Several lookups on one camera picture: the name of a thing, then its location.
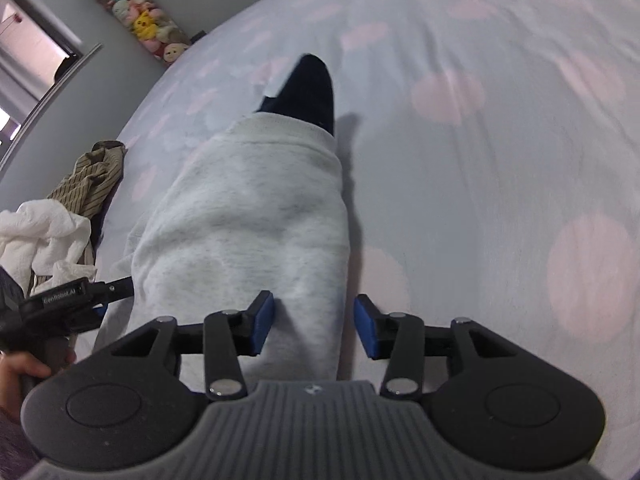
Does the sliding window with sill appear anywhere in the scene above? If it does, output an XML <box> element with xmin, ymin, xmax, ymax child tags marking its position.
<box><xmin>0</xmin><ymin>0</ymin><xmax>104</xmax><ymax>176</ymax></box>

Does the olive striped garment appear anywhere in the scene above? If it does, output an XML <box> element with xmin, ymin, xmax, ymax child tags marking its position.
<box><xmin>47</xmin><ymin>140</ymin><xmax>127</xmax><ymax>222</ymax></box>

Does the white crinkled garment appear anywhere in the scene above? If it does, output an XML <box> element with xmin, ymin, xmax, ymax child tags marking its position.
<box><xmin>0</xmin><ymin>198</ymin><xmax>99</xmax><ymax>297</ymax></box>

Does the light grey sweatshirt navy collar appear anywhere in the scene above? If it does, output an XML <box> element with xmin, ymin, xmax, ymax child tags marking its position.
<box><xmin>92</xmin><ymin>52</ymin><xmax>352</xmax><ymax>387</ymax></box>

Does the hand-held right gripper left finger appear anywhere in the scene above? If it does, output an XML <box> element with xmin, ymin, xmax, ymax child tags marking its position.
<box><xmin>110</xmin><ymin>289</ymin><xmax>276</xmax><ymax>402</ymax></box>

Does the clear tube of plush toys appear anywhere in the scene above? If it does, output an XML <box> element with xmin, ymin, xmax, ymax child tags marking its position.
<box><xmin>85</xmin><ymin>0</ymin><xmax>194</xmax><ymax>67</ymax></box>

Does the person's left hand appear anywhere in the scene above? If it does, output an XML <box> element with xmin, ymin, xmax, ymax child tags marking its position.
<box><xmin>0</xmin><ymin>351</ymin><xmax>52</xmax><ymax>413</ymax></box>

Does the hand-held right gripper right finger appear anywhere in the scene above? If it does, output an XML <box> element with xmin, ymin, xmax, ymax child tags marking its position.
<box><xmin>352</xmin><ymin>293</ymin><xmax>517</xmax><ymax>401</ymax></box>

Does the bed with pink-dotted sheet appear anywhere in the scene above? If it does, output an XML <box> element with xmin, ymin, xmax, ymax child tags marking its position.
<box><xmin>65</xmin><ymin>0</ymin><xmax>640</xmax><ymax>480</ymax></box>

